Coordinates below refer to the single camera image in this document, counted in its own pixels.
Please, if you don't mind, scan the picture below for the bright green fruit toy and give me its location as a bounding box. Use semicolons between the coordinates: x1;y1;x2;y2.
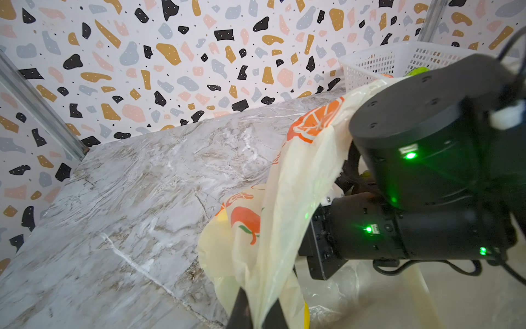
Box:
405;67;430;77

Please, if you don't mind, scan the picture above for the white plastic mesh basket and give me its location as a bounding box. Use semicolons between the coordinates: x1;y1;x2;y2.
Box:
339;42;476;92

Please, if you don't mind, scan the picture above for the yellow lemon toy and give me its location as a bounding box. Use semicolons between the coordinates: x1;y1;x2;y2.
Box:
304;302;310;329

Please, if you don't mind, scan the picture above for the yellow translucent plastic bag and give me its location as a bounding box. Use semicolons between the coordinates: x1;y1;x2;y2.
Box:
198;78;403;328

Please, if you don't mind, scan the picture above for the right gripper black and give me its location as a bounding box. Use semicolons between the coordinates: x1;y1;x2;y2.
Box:
299;201;348;280

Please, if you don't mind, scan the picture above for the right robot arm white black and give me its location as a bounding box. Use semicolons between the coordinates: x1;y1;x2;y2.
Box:
299;54;525;280

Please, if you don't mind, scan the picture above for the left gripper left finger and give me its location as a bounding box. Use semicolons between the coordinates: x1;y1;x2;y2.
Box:
226;288;253;329

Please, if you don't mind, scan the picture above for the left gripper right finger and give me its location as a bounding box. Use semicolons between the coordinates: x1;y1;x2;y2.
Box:
262;299;288;329

